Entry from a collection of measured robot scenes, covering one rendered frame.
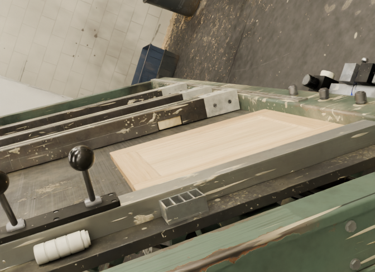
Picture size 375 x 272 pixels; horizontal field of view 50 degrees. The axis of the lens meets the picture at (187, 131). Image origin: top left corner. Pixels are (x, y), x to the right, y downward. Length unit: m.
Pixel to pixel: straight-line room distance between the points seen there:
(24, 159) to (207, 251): 0.90
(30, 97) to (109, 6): 2.17
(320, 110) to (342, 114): 0.08
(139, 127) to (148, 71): 3.97
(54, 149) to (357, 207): 0.94
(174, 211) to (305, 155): 0.28
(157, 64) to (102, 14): 1.38
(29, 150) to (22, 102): 3.50
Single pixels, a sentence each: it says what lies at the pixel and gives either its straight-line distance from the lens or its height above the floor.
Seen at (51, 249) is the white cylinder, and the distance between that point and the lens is 0.64.
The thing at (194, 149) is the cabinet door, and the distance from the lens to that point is 0.96.
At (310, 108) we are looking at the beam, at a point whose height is 0.90.
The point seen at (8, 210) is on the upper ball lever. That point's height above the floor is 1.51.
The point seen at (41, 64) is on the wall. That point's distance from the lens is 6.13.
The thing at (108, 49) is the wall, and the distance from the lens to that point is 6.21.
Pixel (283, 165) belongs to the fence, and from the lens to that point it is 0.75.
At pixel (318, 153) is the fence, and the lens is 0.79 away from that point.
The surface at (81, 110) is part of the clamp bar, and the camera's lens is 1.79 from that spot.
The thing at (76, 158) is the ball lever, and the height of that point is 1.45.
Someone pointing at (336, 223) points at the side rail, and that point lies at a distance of 0.52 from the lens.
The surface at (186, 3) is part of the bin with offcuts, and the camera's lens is 5.41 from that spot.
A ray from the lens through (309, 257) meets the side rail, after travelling 0.51.
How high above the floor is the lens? 1.52
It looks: 21 degrees down
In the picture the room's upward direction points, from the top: 72 degrees counter-clockwise
